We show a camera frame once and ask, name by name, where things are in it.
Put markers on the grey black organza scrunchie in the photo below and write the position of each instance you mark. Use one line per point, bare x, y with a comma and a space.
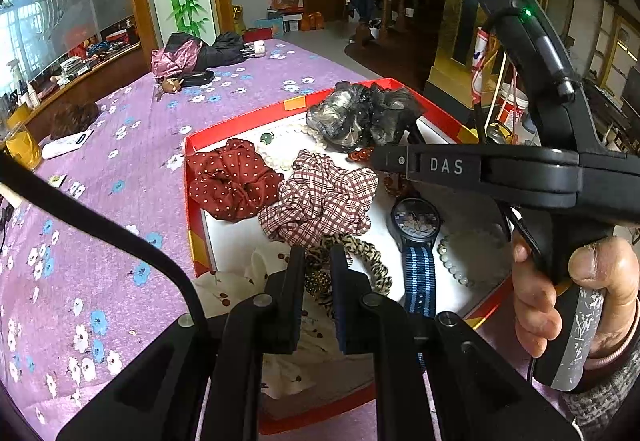
360, 116

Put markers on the purple floral tablecloth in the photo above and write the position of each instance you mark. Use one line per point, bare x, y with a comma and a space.
125, 146

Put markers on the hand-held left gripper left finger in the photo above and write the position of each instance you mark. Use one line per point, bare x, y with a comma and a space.
296, 301

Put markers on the white plastic bucket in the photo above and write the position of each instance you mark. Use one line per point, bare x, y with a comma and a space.
512, 108

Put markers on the green pendant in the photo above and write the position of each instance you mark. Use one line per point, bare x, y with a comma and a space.
267, 137

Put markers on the wooden counter ledge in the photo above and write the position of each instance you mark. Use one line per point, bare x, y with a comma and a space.
85, 71

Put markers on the white booklet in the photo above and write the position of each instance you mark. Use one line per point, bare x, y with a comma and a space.
67, 145

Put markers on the person's right hand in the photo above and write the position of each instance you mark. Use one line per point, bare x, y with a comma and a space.
605, 266

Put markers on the red checkered scrunchie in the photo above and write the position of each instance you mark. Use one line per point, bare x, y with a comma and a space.
325, 196

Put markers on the stack of orange boxes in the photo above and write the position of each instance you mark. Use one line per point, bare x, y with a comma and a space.
295, 11

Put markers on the black glasses case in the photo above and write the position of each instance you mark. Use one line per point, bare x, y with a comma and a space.
199, 77

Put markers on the small green tag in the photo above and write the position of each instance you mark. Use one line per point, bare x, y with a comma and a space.
57, 180

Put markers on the brown furry wig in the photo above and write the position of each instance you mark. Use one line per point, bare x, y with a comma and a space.
75, 118

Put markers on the person's right forearm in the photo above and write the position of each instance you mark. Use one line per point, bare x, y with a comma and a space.
600, 401

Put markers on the yellow glass jar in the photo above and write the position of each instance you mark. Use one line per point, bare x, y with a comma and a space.
22, 146

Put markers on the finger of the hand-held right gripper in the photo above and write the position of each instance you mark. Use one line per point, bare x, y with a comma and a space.
500, 171

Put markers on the red-rimmed white tray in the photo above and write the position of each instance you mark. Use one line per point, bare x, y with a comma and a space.
220, 241

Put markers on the dark red dotted scrunchie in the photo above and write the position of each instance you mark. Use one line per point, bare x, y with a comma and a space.
230, 181

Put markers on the white cherry print scrunchie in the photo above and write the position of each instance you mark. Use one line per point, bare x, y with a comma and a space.
225, 296

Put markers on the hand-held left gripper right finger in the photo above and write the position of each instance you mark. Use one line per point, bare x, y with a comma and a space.
341, 306

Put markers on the brown small toy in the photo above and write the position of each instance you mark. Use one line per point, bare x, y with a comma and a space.
169, 85

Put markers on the black folded umbrella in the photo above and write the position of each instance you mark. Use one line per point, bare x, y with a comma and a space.
225, 46

